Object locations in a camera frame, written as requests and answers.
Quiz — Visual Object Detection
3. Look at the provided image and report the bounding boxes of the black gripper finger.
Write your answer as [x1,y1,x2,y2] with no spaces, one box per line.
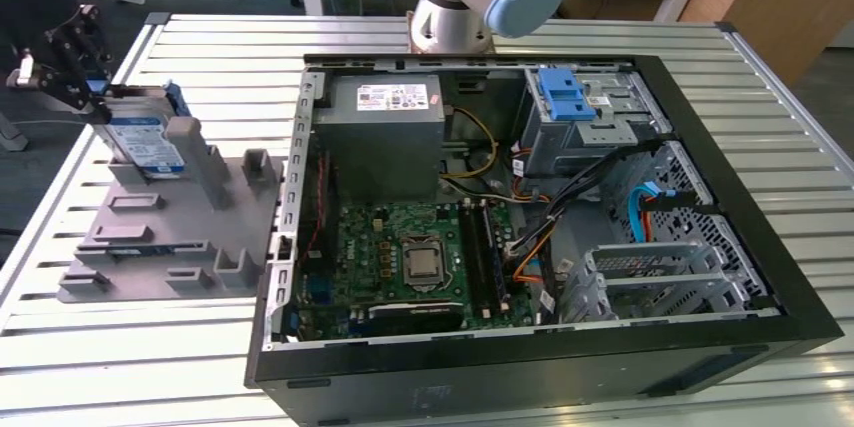
[4,54,113,124]
[42,4,112,98]

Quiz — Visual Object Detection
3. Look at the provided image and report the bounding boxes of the hard disk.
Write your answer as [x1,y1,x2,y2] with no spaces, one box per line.
[85,77,192,181]

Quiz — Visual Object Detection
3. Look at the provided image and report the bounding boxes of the metal disk bay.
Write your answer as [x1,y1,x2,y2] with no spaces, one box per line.
[583,241,759,321]

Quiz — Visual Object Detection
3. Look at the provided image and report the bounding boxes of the grey furniture foot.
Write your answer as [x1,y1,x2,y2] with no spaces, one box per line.
[0,111,29,152]

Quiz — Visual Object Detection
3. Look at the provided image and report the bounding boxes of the grey parts rack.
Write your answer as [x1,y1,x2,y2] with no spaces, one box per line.
[56,119,285,304]

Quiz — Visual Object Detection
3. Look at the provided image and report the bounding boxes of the grey power supply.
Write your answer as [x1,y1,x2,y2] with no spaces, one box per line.
[312,74,447,203]

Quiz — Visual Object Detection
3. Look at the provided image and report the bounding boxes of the green motherboard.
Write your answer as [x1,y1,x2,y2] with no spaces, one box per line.
[292,199,541,336]

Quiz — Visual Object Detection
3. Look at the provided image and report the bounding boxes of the CPU socket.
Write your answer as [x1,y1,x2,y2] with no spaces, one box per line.
[397,234,449,294]

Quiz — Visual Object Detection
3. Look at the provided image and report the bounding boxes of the silver CPU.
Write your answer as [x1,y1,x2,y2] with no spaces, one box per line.
[404,248,441,281]

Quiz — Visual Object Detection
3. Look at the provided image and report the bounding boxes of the black graphics card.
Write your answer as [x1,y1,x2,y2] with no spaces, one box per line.
[363,299,465,336]

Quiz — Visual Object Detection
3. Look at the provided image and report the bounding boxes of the blue drive bay latch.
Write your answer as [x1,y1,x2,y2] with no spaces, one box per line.
[536,68,595,122]

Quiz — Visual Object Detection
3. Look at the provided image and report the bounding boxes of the grey optical drive cage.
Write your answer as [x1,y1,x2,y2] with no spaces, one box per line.
[519,66,672,178]

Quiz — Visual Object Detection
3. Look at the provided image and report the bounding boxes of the black PC case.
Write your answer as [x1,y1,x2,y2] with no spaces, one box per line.
[242,52,846,423]

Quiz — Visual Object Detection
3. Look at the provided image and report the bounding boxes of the wooden cabinet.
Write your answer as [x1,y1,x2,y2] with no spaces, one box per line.
[679,0,854,83]

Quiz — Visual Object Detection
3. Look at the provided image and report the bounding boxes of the yellow wire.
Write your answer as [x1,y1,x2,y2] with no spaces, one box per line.
[439,105,501,181]

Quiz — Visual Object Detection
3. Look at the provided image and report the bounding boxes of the red orange wire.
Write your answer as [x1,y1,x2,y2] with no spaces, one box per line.
[509,181,555,203]

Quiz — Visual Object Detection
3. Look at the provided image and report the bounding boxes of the black wire bundle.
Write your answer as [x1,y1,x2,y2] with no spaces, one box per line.
[512,139,672,258]

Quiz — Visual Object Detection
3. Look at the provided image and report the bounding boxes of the blue wire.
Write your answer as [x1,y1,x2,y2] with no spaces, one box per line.
[625,184,675,246]

